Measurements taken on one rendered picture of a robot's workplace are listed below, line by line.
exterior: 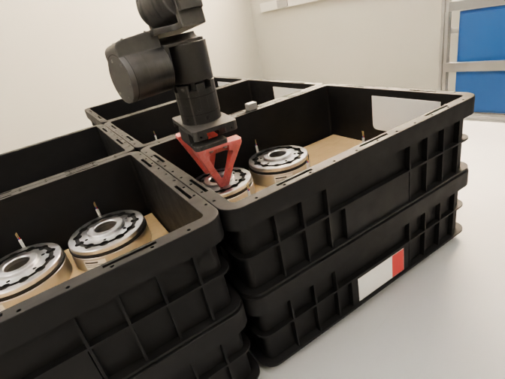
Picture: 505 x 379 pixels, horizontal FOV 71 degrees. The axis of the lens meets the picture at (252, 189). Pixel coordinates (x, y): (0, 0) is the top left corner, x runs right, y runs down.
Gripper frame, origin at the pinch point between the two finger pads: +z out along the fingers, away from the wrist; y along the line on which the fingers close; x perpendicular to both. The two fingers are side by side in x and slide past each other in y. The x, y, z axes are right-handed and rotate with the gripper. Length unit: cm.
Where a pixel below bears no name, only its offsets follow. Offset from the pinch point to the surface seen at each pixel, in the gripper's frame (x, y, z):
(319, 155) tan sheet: 20.4, -1.0, 4.2
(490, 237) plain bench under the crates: 34.7, 23.1, 15.9
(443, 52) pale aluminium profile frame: 182, -97, 24
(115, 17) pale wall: 39, -322, -25
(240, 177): 3.1, 2.1, 0.9
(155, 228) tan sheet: -11.3, 1.7, 4.1
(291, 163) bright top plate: 11.3, 4.4, 0.7
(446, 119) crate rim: 25.6, 20.0, -5.5
